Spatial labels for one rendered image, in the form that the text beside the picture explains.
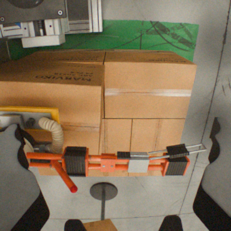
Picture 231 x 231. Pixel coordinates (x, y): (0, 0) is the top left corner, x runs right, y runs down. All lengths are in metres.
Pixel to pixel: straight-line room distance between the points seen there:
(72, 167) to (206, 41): 1.59
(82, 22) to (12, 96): 0.80
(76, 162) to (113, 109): 0.68
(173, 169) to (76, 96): 0.48
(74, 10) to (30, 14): 0.83
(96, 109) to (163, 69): 0.57
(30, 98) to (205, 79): 1.61
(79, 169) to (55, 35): 0.47
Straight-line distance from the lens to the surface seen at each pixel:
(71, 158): 0.60
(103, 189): 2.60
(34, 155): 0.65
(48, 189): 2.83
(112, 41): 1.64
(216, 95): 2.08
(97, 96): 0.75
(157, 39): 1.68
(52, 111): 0.67
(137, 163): 0.62
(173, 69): 1.18
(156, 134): 1.37
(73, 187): 0.55
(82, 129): 0.83
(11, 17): 0.67
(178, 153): 0.62
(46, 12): 0.63
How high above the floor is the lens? 1.63
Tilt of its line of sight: 61 degrees down
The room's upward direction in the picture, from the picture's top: 177 degrees clockwise
